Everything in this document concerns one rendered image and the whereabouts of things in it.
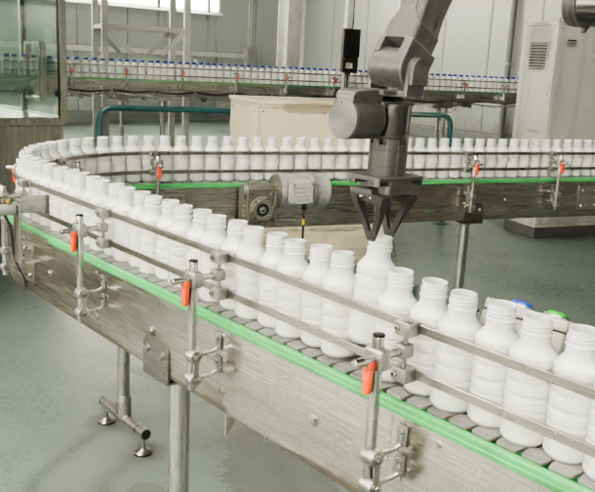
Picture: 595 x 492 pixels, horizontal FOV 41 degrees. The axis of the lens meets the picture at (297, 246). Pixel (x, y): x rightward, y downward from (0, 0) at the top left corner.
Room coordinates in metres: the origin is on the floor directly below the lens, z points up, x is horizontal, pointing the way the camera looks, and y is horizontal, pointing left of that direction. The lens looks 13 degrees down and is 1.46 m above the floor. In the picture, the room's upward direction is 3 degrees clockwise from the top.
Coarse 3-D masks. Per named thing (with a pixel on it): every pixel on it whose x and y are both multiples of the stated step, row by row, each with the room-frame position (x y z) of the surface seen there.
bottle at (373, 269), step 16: (384, 240) 1.14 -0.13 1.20; (368, 256) 1.15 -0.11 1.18; (384, 256) 1.14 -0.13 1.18; (368, 272) 1.13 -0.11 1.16; (384, 272) 1.13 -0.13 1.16; (368, 288) 1.13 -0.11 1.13; (384, 288) 1.13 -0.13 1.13; (368, 304) 1.13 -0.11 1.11; (352, 320) 1.14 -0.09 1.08; (368, 320) 1.12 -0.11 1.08; (352, 336) 1.13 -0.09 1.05; (368, 336) 1.12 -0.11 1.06
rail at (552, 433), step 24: (48, 192) 1.96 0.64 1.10; (48, 216) 1.96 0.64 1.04; (120, 216) 1.67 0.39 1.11; (240, 264) 1.34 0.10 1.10; (312, 288) 1.20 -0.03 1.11; (264, 312) 1.29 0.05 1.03; (384, 312) 1.08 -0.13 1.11; (336, 336) 1.16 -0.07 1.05; (432, 336) 1.01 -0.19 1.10; (504, 360) 0.92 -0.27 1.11; (432, 384) 1.01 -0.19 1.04; (552, 384) 0.87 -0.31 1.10; (576, 384) 0.85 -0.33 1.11; (504, 408) 0.92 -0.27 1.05; (552, 432) 0.87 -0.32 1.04
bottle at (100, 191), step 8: (96, 184) 1.79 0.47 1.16; (104, 184) 1.79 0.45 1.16; (96, 192) 1.79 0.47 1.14; (104, 192) 1.79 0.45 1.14; (96, 200) 1.78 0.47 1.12; (104, 200) 1.78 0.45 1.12; (96, 216) 1.78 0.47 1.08; (96, 232) 1.78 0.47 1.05; (96, 240) 1.78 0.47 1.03; (96, 248) 1.78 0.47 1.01
